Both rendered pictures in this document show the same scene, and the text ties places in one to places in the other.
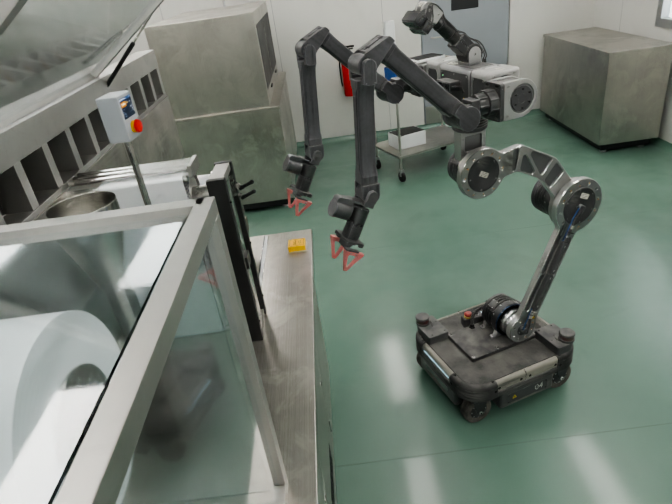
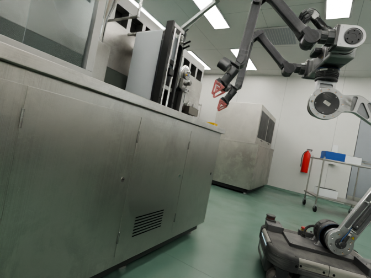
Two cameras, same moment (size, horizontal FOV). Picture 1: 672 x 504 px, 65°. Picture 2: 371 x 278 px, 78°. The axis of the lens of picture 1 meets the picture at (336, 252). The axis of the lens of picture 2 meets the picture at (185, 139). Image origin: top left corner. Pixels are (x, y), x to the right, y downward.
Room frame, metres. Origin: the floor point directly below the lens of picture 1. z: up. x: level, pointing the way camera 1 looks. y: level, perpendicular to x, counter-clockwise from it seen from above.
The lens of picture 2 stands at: (0.23, -0.59, 0.75)
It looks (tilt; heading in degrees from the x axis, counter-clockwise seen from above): 0 degrees down; 29
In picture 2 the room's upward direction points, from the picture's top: 11 degrees clockwise
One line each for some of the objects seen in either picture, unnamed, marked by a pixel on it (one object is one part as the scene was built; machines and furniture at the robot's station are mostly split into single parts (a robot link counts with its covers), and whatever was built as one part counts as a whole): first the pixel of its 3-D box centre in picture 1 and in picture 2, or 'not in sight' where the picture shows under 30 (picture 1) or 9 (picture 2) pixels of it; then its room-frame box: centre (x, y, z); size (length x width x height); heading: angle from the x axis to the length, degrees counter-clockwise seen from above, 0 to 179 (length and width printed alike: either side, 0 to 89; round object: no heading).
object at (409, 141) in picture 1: (423, 114); (340, 184); (5.04, -1.04, 0.51); 0.91 x 0.58 x 1.02; 111
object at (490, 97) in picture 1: (485, 103); (327, 37); (1.66, -0.54, 1.45); 0.09 x 0.08 x 0.12; 18
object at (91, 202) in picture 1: (86, 217); not in sight; (1.04, 0.51, 1.50); 0.14 x 0.14 x 0.06
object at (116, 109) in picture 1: (122, 116); not in sight; (1.21, 0.43, 1.66); 0.07 x 0.07 x 0.10; 82
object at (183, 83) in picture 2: not in sight; (181, 99); (1.72, 0.35, 1.05); 0.06 x 0.05 x 0.31; 89
